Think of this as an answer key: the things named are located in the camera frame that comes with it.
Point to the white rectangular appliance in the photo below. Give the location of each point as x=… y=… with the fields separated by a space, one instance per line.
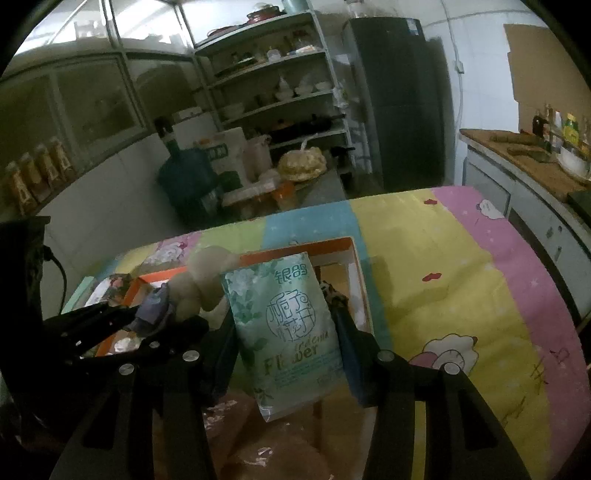
x=194 y=124

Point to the pink plush toy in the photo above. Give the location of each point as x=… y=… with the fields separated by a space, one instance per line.
x=207 y=277

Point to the bluish purple fabric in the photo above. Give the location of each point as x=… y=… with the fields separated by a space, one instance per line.
x=154 y=309

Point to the white metal shelf rack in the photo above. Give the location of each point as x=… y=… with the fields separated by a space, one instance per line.
x=277 y=65

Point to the glass jar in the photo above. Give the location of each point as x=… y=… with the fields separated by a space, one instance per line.
x=354 y=9

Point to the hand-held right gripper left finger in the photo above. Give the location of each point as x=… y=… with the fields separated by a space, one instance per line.
x=221 y=364

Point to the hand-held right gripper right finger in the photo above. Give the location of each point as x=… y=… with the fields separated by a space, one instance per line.
x=351 y=369

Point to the cardboard sheet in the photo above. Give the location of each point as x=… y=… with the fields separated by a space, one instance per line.
x=540 y=69

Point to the wooden kitchen counter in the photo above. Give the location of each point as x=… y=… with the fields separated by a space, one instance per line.
x=517 y=170

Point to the aluminium sliding window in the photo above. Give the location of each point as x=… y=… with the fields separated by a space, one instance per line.
x=92 y=101

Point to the black water jug pump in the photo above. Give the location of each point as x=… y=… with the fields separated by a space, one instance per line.
x=165 y=134

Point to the green floral tissue pack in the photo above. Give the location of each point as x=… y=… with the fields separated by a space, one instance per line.
x=286 y=332

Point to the white printed sack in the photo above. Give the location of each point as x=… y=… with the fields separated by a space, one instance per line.
x=226 y=152

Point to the dark grey refrigerator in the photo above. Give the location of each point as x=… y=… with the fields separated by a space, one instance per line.
x=392 y=101

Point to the basket of yellow cloth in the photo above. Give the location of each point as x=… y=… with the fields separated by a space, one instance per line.
x=300 y=164

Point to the leopard print cloth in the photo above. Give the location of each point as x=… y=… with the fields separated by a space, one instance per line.
x=330 y=290

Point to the cartoon printed tablecloth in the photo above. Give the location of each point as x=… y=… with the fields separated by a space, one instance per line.
x=438 y=258

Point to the group of white bowls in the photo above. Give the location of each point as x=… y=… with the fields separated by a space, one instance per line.
x=286 y=92

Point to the translucent plastic container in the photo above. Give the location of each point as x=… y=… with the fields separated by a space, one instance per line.
x=257 y=159

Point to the red cooking pot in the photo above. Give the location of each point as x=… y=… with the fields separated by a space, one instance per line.
x=263 y=13

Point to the cardboard box with orange rim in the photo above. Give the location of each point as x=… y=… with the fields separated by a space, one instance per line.
x=360 y=290

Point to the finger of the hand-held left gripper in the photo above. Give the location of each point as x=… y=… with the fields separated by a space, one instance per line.
x=138 y=344
x=92 y=318

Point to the white bowl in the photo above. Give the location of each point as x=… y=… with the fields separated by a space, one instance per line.
x=575 y=164

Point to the group of condiment bottles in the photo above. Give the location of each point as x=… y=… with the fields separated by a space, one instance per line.
x=568 y=129

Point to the flat dark pan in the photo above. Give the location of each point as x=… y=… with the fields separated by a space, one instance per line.
x=225 y=31

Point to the blue water jug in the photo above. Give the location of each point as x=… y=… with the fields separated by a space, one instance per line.
x=189 y=180

